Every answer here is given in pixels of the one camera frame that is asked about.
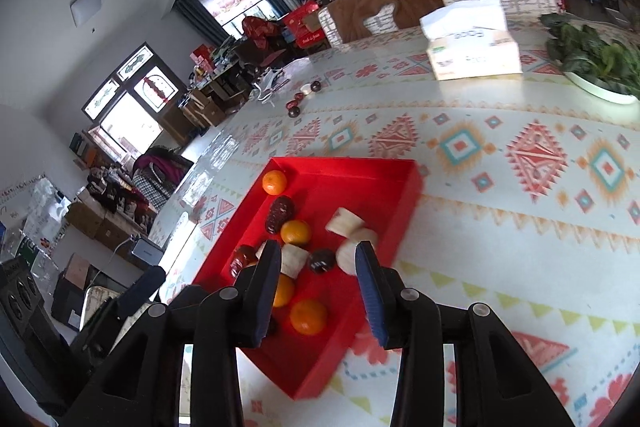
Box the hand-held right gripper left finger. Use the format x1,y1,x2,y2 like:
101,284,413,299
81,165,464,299
60,239,283,427

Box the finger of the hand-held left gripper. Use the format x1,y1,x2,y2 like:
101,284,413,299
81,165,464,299
115,264,167,320

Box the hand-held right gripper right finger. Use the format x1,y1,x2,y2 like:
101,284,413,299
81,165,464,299
354,241,576,427

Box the small orange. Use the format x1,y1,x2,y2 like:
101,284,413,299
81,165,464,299
272,274,296,309
280,220,312,247
262,170,289,196

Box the large orange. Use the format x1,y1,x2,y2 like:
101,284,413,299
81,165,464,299
290,299,329,336

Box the red tray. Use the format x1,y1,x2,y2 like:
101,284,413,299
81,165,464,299
192,157,423,400

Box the plaid bag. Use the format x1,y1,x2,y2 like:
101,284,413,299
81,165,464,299
132,147,196,210

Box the patterned tablecloth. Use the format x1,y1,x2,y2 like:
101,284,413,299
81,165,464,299
150,19,640,427

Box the white tissue box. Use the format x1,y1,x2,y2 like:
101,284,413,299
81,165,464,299
420,0,523,82

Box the red bag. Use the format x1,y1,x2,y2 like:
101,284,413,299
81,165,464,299
241,16,281,52

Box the red cardboard box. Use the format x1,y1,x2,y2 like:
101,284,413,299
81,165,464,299
282,2,331,50

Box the white ceiling panel light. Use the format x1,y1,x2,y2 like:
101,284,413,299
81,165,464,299
70,0,103,28

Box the wooden chair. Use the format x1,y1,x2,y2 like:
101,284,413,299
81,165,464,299
318,0,446,50

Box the white oval plate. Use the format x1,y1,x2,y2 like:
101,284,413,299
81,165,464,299
562,67,640,105

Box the green spinach leaves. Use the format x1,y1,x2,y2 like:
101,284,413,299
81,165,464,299
540,13,640,96

